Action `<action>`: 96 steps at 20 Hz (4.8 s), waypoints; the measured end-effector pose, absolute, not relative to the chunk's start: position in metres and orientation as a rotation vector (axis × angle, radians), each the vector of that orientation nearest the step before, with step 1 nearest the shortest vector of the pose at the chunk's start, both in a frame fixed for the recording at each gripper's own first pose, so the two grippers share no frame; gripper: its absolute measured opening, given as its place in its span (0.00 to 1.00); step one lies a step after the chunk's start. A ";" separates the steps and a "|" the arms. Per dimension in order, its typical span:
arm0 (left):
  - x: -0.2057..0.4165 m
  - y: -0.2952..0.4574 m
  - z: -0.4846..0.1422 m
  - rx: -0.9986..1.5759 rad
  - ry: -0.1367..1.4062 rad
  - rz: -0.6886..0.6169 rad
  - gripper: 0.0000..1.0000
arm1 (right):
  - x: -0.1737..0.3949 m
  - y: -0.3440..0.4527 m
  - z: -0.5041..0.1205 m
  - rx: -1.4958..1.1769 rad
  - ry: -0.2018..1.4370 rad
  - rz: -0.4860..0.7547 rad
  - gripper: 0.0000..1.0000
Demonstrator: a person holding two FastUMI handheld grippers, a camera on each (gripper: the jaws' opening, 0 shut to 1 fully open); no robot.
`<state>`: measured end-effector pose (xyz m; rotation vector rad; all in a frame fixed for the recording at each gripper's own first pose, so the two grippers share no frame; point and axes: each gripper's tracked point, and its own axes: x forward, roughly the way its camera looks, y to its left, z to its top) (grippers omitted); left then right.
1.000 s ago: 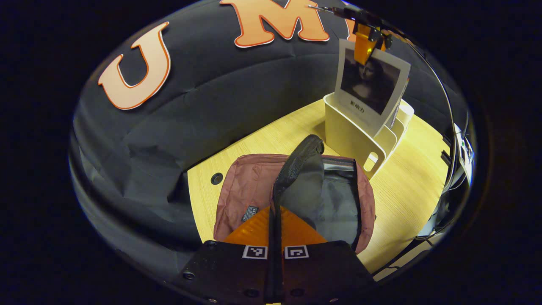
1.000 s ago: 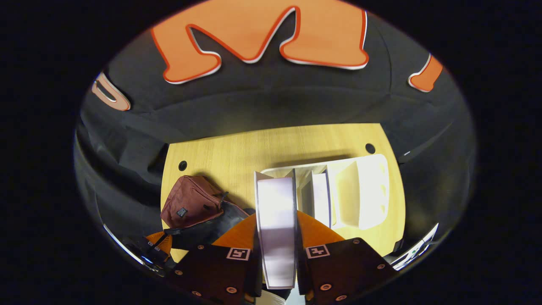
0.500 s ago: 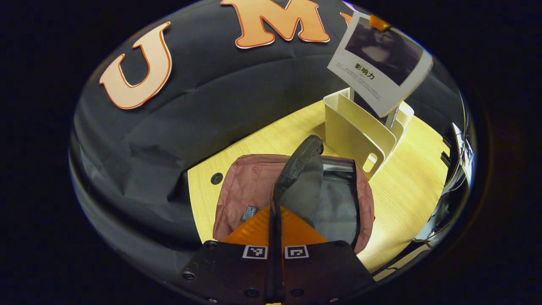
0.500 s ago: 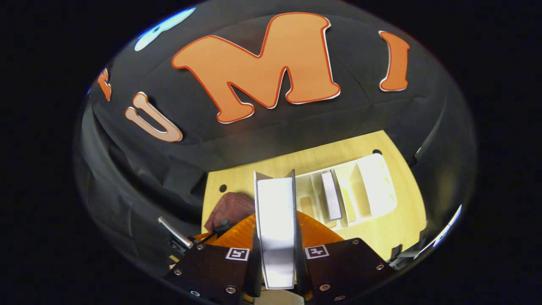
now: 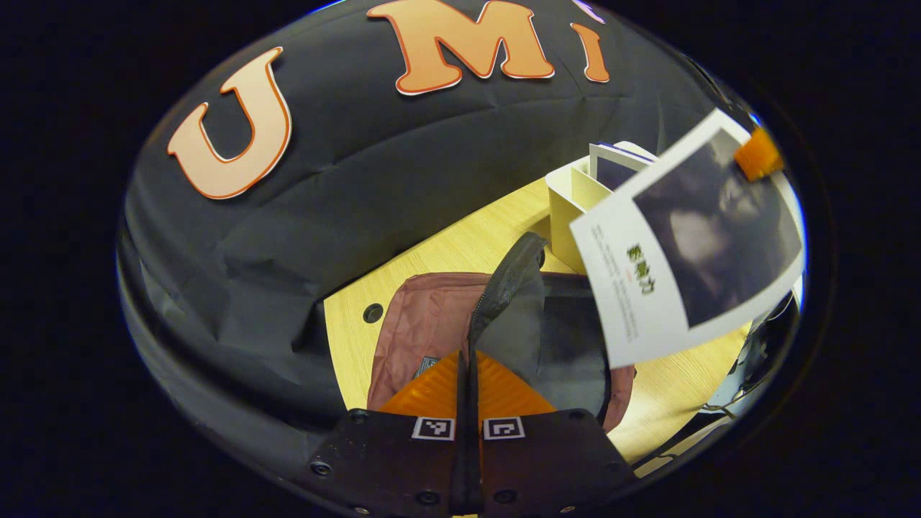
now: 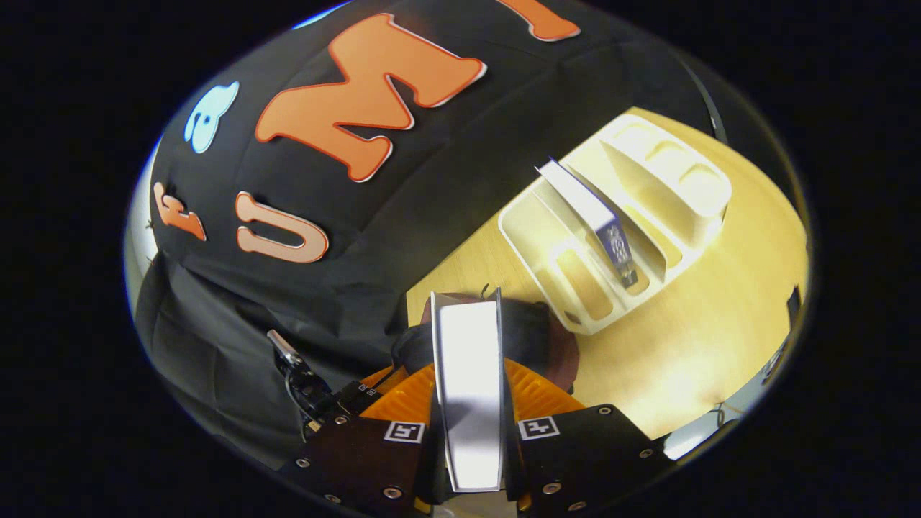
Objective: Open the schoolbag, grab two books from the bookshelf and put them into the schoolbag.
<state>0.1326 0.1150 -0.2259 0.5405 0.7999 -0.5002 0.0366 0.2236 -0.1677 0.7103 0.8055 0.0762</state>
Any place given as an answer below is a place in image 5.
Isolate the blue spine book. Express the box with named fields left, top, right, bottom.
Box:
left=589, top=142, right=652, bottom=191

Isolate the maroon schoolbag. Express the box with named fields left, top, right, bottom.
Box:
left=367, top=232, right=638, bottom=432

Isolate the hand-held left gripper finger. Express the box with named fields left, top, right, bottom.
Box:
left=468, top=350, right=638, bottom=518
left=306, top=350, right=468, bottom=518

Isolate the white bookshelf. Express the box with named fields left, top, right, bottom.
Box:
left=545, top=140, right=659, bottom=274

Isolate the black backdrop cloth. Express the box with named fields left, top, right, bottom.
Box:
left=115, top=0, right=756, bottom=490

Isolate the white spine book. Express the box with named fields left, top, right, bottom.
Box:
left=570, top=108, right=807, bottom=370

